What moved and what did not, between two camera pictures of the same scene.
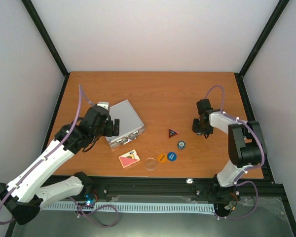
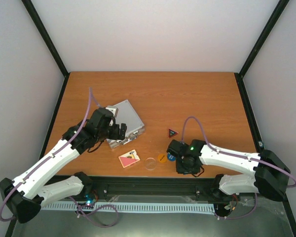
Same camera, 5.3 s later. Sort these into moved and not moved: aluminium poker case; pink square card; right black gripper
Moved: right black gripper
Not moved: pink square card; aluminium poker case
